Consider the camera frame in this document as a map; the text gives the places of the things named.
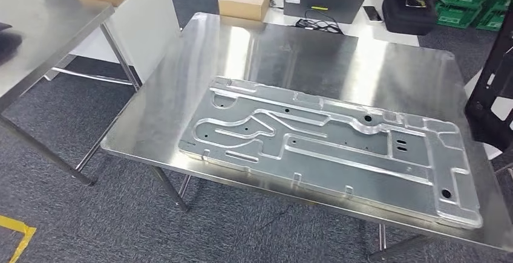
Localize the stamped sheet metal panel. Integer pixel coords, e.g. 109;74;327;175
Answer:
177;76;484;230

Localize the black smartphone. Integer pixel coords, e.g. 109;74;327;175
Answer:
362;5;384;22

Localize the yellow floor tape strip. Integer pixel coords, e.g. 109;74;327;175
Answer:
0;215;37;263

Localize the green plastic crate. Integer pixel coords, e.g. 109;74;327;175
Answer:
436;1;484;30
472;0;513;33

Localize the white desk with side panel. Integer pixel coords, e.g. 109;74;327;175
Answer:
18;0;181;86

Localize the black carry bag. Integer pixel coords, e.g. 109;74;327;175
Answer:
382;0;439;36

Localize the grey laptop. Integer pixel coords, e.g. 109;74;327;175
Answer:
282;0;367;25

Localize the black soft bag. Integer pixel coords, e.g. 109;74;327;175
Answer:
0;21;24;68

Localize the stainless steel workbench table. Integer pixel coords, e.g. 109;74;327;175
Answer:
100;11;513;263

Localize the white office desk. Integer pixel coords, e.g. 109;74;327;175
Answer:
240;0;422;48

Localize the black charger with cable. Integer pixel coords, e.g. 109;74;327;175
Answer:
294;8;345;35

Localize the black plastic mounting plate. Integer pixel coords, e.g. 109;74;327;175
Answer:
464;7;513;152

